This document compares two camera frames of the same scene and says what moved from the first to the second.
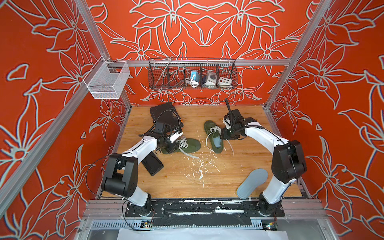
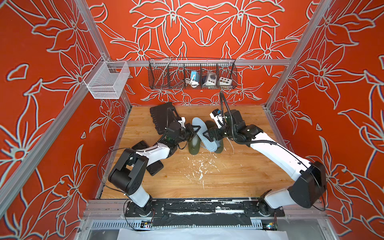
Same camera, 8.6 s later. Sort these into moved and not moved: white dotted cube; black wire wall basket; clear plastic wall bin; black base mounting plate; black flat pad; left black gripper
Moved: left black gripper
Not moved: clear plastic wall bin; black base mounting plate; black wire wall basket; black flat pad; white dotted cube
